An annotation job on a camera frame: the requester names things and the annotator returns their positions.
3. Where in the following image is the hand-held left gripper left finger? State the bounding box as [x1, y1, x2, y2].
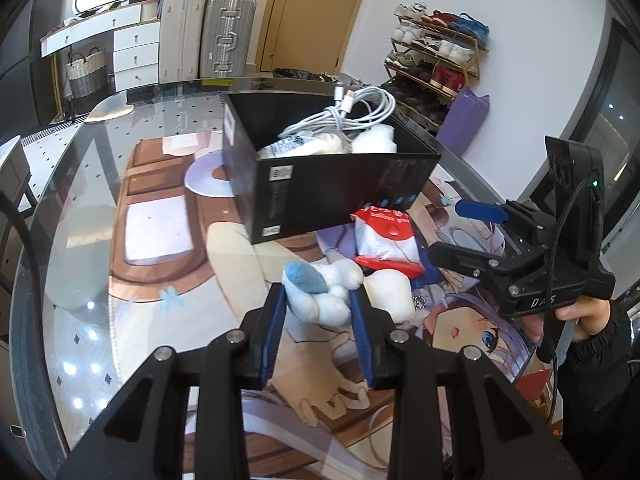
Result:
[55, 281, 288, 480]

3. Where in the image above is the person's right hand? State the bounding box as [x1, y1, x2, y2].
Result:
[554, 296, 612, 340]

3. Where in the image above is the shoe rack with shoes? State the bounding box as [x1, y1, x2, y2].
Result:
[385, 3, 490, 121]

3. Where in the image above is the pile of loose shoes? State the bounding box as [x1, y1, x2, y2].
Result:
[320, 72, 382, 93]

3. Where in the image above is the printed clear plastic bag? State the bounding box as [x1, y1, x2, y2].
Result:
[256, 135, 321, 160]

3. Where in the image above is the white top side cabinet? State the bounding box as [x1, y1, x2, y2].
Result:
[0, 135, 32, 291]

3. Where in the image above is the printed cartoon table mat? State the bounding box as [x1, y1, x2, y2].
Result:
[107, 135, 561, 480]

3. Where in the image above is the dark grey fridge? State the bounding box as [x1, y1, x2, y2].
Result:
[0, 0, 61, 136]

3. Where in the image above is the white charging cable bundle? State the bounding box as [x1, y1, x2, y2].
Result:
[277, 85, 397, 141]

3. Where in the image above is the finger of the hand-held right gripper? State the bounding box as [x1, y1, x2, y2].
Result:
[455, 199, 548, 241]
[428, 241, 546, 281]

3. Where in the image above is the dotted grey rug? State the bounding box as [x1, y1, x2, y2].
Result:
[0, 115, 126, 211]

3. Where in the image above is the blue and white plush toy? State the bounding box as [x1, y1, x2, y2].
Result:
[281, 258, 365, 324]

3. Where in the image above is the white suitcase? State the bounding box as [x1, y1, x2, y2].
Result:
[159, 0, 207, 81]

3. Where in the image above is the dark glass door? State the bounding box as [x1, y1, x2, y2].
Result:
[580, 15, 640, 253]

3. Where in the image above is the wooden shoe rack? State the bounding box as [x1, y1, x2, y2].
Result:
[382, 2, 491, 131]

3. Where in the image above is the white vanity desk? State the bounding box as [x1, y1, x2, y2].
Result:
[40, 2, 163, 93]

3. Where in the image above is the person's right forearm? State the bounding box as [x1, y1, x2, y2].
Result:
[555, 305, 636, 461]

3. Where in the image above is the white foam block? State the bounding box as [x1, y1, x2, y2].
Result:
[350, 125, 398, 155]

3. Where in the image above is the purple bag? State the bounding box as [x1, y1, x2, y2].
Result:
[435, 85, 490, 158]

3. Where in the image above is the woven laundry basket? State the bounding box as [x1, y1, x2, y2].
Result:
[66, 47, 110, 100]

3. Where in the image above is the red and white packet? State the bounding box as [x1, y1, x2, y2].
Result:
[350, 204, 426, 278]

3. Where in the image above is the wooden door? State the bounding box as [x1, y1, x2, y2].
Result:
[257, 0, 376, 78]

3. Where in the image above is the silver suitcase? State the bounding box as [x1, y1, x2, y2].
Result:
[199, 0, 257, 79]

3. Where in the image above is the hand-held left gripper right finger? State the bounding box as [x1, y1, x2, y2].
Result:
[348, 287, 586, 480]

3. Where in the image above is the black cardboard box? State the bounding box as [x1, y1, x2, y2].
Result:
[221, 91, 442, 246]

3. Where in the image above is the bag of round sponges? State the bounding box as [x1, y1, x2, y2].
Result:
[305, 131, 351, 155]

